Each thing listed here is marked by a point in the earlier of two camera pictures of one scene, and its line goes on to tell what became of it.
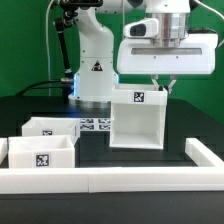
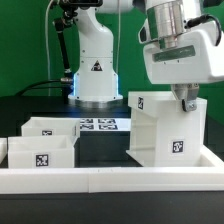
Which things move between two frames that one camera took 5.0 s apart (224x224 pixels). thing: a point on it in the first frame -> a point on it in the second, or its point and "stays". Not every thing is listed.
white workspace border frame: x=205 y=175 stays
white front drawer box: x=41 y=151 stays
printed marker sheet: x=95 y=124 stays
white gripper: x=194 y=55 -> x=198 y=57
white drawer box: x=53 y=126 stays
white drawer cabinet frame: x=138 y=115 -> x=163 y=133
